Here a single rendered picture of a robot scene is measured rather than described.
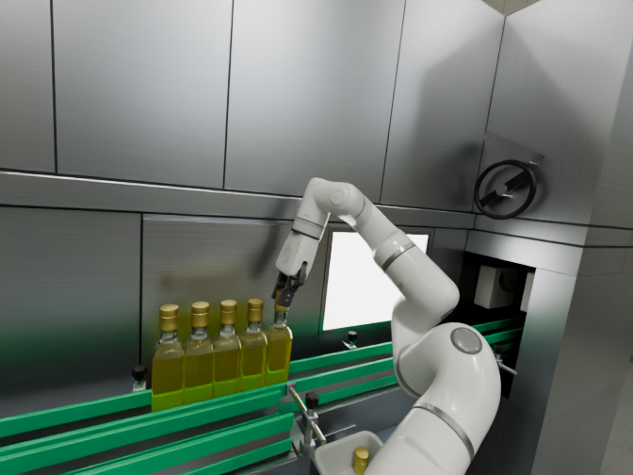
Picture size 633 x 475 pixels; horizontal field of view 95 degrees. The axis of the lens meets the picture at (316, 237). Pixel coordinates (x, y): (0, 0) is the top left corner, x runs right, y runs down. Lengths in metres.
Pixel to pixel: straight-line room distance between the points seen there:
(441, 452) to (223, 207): 0.62
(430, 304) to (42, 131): 0.79
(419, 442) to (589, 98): 1.09
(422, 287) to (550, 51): 1.01
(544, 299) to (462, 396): 0.81
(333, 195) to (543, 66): 0.94
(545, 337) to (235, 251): 1.02
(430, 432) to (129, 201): 0.68
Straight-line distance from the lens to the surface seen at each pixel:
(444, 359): 0.48
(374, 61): 1.02
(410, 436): 0.44
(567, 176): 1.21
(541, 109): 1.30
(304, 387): 0.80
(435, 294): 0.55
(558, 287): 1.21
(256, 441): 0.70
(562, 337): 1.24
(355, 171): 0.93
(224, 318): 0.67
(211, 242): 0.75
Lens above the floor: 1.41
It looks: 8 degrees down
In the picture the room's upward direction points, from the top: 6 degrees clockwise
